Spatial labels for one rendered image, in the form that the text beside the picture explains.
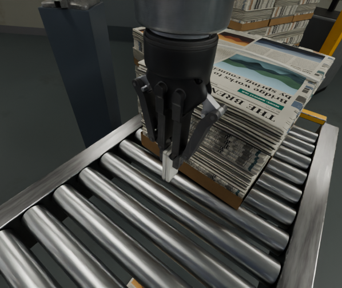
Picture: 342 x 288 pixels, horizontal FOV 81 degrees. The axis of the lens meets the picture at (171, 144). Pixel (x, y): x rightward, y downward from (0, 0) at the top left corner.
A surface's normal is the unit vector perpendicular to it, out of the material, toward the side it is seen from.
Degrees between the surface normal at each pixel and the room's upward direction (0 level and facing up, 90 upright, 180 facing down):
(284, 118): 5
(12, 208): 0
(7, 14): 90
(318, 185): 0
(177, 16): 90
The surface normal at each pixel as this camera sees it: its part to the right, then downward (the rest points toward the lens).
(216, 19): 0.57, 0.59
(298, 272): 0.05, -0.72
